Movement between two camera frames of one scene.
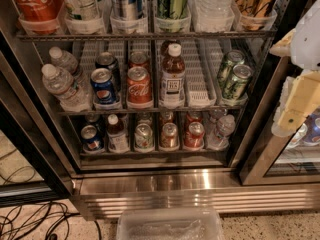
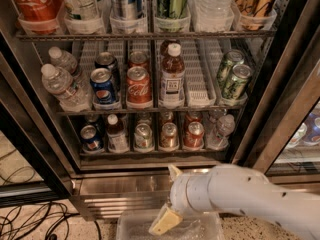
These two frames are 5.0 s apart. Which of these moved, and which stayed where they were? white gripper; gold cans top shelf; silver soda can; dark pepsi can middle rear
Moved: white gripper
Stayed: gold cans top shelf; dark pepsi can middle rear; silver soda can
